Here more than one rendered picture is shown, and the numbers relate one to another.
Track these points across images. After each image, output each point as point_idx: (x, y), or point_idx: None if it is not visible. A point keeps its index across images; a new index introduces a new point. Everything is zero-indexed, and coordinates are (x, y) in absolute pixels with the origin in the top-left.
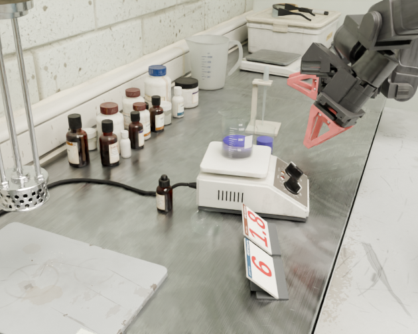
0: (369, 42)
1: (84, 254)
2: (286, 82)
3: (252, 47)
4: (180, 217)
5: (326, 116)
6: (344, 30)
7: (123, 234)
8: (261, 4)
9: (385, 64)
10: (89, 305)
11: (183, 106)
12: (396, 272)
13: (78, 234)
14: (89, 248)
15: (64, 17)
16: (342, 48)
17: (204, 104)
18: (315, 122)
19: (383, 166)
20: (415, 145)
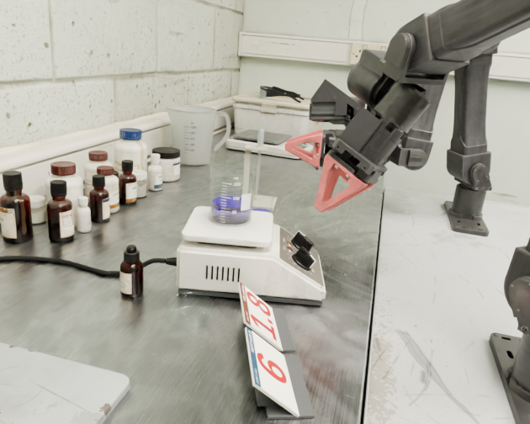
0: (400, 71)
1: None
2: (278, 161)
3: (239, 129)
4: (154, 304)
5: (345, 169)
6: (361, 68)
7: (67, 329)
8: (246, 89)
9: (416, 102)
10: None
11: (161, 177)
12: (449, 368)
13: None
14: (8, 352)
15: (9, 55)
16: (358, 89)
17: (186, 178)
18: (315, 198)
19: (400, 242)
20: (427, 221)
